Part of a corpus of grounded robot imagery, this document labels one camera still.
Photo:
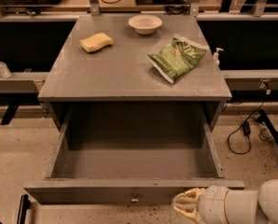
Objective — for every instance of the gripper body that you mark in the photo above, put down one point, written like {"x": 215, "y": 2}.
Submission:
{"x": 212, "y": 204}

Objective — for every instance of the black stand leg left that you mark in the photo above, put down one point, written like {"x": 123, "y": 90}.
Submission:
{"x": 23, "y": 207}

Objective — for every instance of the metal drawer knob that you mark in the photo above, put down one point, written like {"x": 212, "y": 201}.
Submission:
{"x": 135, "y": 198}

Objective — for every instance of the white bowl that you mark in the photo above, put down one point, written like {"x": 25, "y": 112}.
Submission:
{"x": 145, "y": 24}

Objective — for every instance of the yellow sponge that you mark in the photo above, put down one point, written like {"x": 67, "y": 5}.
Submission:
{"x": 96, "y": 42}

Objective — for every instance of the grey cabinet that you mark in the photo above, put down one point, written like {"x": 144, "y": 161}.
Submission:
{"x": 123, "y": 71}

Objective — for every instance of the clear sanitizer bottle left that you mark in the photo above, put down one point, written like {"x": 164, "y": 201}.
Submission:
{"x": 4, "y": 71}

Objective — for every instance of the green chip bag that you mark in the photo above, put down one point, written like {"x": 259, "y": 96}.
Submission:
{"x": 178, "y": 57}

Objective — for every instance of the grey top drawer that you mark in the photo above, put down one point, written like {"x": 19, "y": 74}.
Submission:
{"x": 108, "y": 151}

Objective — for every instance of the white pump bottle right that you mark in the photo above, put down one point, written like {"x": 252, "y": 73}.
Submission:
{"x": 216, "y": 55}

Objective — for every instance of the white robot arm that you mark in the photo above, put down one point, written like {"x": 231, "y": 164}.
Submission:
{"x": 221, "y": 205}

